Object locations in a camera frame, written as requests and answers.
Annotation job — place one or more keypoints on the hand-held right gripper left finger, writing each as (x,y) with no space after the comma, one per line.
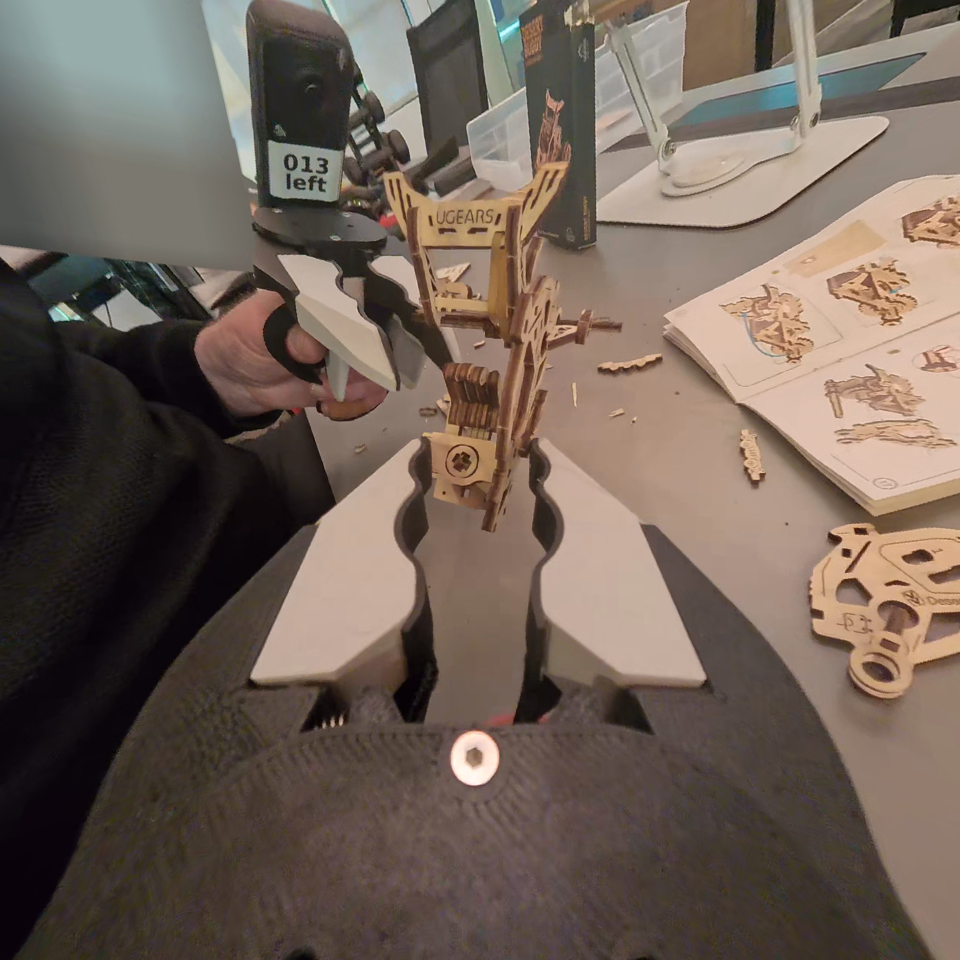
(337,600)

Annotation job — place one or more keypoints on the person's left forearm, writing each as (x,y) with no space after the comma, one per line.
(150,375)

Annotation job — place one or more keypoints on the wooden model frame assembly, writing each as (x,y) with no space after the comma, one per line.
(465,217)

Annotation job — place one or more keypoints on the wooden side panel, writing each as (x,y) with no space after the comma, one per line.
(900,600)

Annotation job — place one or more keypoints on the scattered wood chips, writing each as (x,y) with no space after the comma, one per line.
(616,412)

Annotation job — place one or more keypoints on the brown cardboard box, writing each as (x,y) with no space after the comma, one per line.
(720,45)

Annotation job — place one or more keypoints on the open instruction booklet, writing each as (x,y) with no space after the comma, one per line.
(840,337)

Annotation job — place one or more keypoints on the dark model kit box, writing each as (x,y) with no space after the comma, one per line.
(559,112)

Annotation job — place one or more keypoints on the small wooden toothed strip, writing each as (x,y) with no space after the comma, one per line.
(752,457)

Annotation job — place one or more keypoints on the dark wooden axle rod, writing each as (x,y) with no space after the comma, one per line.
(596,326)

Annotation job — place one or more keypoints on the notched curved wooden trim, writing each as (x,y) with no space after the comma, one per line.
(630,363)

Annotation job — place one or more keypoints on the black chair back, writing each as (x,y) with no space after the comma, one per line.
(450,75)

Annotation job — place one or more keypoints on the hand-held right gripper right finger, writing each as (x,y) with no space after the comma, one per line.
(622,600)

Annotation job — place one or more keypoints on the clear plastic container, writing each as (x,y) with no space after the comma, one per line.
(502,127)

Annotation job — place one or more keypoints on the person's left hand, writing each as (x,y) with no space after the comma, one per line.
(240,360)

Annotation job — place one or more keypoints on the rack of black dumbbells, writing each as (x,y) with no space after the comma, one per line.
(375,127)

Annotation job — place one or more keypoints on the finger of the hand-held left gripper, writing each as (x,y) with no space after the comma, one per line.
(330,322)
(394,277)

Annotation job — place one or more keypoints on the triangular wooden truss piece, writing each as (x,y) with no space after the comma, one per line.
(452,283)

